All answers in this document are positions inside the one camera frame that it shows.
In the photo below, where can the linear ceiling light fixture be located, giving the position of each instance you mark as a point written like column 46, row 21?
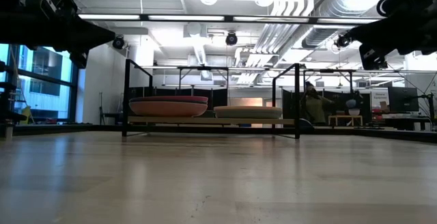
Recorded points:
column 228, row 18

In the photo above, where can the blue white round object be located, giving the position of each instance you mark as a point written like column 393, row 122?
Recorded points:
column 353, row 104

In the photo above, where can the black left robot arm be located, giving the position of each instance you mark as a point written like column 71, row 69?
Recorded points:
column 7, row 12

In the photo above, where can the black rig frame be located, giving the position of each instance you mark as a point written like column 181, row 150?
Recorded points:
column 51, row 128

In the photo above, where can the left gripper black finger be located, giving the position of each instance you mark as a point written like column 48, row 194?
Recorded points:
column 92, row 29
column 88, row 43

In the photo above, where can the silver ventilation duct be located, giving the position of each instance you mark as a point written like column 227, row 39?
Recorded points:
column 341, row 2

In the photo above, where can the round black ceiling lamp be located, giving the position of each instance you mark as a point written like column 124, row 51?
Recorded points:
column 118, row 42
column 342, row 41
column 231, row 39

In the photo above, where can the black equipment stand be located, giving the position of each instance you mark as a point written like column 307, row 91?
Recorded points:
column 10, row 114

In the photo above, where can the person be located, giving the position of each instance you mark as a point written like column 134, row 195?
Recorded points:
column 315, row 109

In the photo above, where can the black computer monitor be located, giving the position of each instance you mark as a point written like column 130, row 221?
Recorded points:
column 403, row 99

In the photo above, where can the small wooden table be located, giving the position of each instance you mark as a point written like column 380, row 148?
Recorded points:
column 345, row 116

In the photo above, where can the light teal plate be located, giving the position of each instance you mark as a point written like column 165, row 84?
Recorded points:
column 247, row 114

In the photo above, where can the wooden shelf black metal frame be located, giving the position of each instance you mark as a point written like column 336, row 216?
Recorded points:
column 211, row 120

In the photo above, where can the magenta plate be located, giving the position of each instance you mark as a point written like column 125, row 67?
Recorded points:
column 170, row 98

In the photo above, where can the black metal gantry frame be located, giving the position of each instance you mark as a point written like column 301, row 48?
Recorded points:
column 327, row 70
column 203, row 68

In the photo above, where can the cream plate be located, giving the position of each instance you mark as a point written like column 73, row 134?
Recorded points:
column 247, row 108

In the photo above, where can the large window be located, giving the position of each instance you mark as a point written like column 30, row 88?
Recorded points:
column 44, row 91

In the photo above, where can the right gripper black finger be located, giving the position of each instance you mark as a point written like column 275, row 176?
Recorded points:
column 372, row 27
column 373, row 37

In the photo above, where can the dark work table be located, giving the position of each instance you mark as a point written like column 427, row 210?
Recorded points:
column 406, row 119

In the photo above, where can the light pink plate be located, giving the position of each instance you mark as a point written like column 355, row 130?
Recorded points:
column 167, row 109

